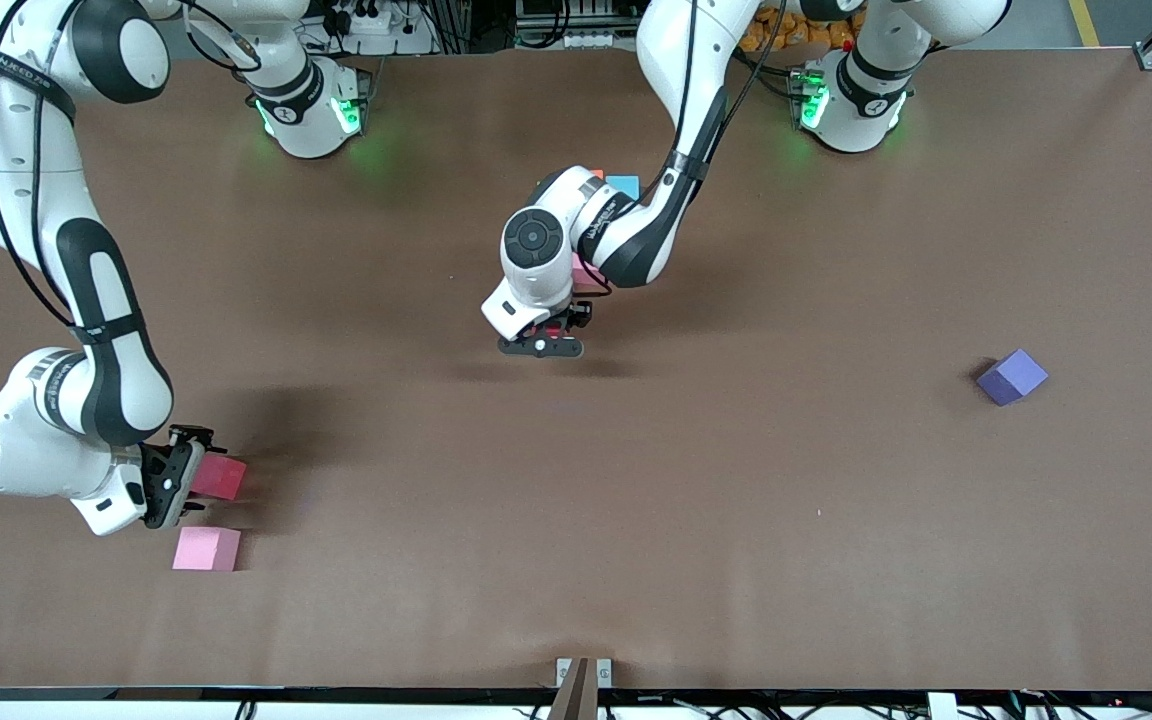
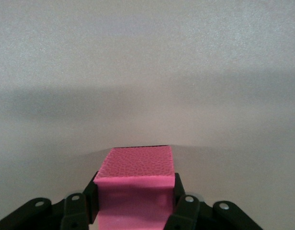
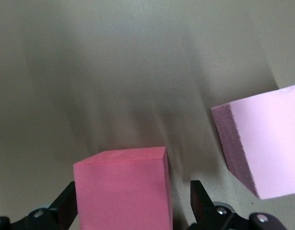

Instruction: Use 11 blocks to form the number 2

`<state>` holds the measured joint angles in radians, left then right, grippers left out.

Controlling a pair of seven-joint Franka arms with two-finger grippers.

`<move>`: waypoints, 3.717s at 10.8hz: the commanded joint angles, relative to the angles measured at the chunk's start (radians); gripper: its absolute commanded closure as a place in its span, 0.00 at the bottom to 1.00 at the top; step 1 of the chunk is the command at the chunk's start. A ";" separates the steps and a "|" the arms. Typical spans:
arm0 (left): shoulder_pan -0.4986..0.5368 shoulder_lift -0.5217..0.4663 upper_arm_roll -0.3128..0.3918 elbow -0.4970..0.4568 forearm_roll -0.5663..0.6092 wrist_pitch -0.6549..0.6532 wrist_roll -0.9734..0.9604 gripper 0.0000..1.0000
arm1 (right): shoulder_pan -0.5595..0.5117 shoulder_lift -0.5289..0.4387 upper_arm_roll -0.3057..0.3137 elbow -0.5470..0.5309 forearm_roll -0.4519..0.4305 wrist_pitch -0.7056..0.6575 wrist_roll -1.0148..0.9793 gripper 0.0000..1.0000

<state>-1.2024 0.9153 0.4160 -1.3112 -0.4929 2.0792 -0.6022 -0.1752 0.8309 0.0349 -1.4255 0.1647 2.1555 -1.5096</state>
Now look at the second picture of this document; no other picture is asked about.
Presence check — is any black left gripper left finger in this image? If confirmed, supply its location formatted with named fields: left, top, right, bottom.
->
left=60, top=171, right=100, bottom=230

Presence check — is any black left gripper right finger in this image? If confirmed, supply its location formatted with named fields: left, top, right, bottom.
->
left=163, top=172, right=201, bottom=230

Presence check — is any red foam block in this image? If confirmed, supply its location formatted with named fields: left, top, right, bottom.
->
left=93, top=146, right=175, bottom=230

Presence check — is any brown table cover sheet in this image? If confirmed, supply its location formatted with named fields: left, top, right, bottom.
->
left=0, top=0, right=295, bottom=230

